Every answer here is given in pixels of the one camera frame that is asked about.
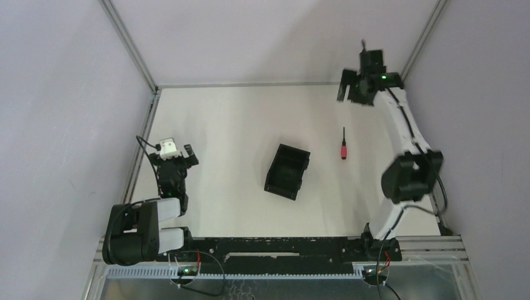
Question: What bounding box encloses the green circuit board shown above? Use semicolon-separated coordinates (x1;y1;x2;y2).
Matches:
177;267;199;277
362;269;388;286

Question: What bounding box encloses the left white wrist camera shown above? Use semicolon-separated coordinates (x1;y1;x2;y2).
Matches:
159;137;181;160

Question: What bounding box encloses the aluminium frame front beam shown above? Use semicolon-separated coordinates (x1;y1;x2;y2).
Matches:
92;236;471;266

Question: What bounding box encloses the left black camera cable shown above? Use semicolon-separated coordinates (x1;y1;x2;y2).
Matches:
136;135;161;196

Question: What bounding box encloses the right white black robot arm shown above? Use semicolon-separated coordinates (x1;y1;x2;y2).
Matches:
337;49;444;261

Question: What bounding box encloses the grey slotted cable duct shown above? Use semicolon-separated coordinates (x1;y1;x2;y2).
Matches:
107;266;363;280

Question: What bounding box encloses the left black looped base cable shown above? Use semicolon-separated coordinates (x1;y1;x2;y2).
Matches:
167;249;226;298

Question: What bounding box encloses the left green circuit board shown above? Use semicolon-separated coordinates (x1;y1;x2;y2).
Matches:
177;267;199;277

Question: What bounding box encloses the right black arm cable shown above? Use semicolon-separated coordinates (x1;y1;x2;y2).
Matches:
374;87;449;300

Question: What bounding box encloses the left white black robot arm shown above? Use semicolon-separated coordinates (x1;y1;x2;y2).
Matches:
102;144;199;266

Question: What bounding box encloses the right green circuit board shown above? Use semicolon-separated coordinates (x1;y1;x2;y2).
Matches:
362;269;388;286

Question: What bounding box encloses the red handled black screwdriver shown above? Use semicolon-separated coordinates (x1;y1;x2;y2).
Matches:
340;127;348;160

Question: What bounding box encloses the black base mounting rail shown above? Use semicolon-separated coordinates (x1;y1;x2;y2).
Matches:
178;237;403;276

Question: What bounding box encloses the black plastic bin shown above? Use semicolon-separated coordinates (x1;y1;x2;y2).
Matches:
264;144;311;201

